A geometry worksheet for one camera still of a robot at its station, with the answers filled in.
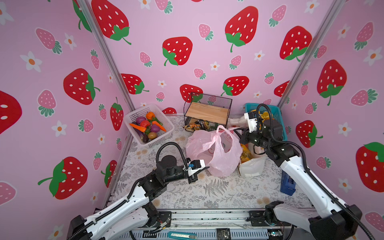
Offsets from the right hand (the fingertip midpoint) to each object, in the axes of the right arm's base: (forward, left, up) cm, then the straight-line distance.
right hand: (234, 128), depth 73 cm
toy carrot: (+13, +61, -22) cm, 66 cm away
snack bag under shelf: (+20, +19, -21) cm, 35 cm away
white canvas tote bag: (-10, -14, -16) cm, 23 cm away
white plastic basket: (+18, +59, -23) cm, 65 cm away
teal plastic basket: (+42, -35, -22) cm, 59 cm away
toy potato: (+8, +51, -22) cm, 57 cm away
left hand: (-19, +12, -5) cm, 23 cm away
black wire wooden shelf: (+30, +11, -15) cm, 35 cm away
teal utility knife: (-43, +21, -31) cm, 57 cm away
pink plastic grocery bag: (-17, +7, +4) cm, 19 cm away
